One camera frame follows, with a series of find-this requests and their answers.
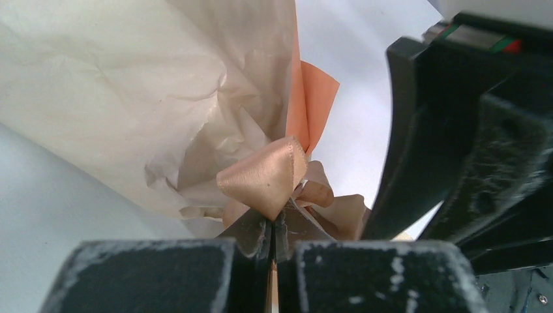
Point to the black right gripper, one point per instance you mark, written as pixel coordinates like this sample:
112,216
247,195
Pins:
471,137

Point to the tan ribbon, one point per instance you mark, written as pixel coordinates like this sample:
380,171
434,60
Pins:
267,179

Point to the brown wrapping paper sheet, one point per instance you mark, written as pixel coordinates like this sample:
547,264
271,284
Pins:
155,98

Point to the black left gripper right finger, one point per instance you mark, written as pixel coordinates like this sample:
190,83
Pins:
294,224

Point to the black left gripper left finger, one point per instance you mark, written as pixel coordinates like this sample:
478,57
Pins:
249,237

